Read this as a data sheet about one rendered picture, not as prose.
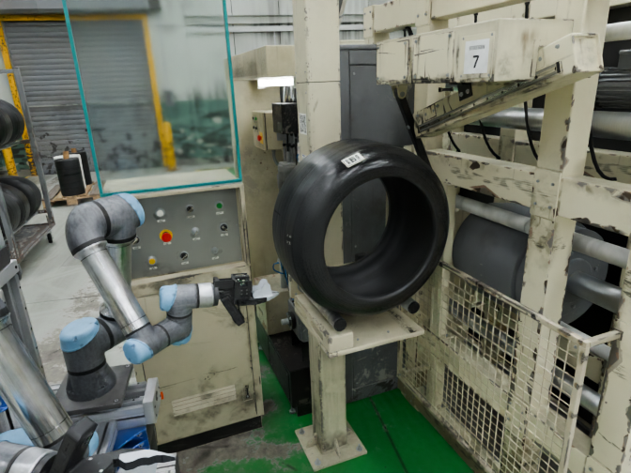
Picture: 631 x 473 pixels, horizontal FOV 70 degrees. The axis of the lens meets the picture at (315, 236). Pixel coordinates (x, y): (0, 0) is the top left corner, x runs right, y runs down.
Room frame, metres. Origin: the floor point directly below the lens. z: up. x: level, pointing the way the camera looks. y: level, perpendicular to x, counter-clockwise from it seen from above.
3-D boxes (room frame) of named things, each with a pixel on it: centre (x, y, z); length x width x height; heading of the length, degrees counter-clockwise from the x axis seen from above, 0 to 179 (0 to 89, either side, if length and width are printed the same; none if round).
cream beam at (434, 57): (1.50, -0.46, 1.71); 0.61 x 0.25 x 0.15; 21
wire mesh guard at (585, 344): (1.41, -0.53, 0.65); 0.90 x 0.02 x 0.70; 21
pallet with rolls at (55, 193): (7.34, 3.91, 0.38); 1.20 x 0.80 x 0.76; 19
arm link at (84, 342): (1.28, 0.76, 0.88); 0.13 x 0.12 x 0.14; 150
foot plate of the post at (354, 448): (1.74, -0.03, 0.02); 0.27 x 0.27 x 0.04; 21
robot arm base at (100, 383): (1.27, 0.77, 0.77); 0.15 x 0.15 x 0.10
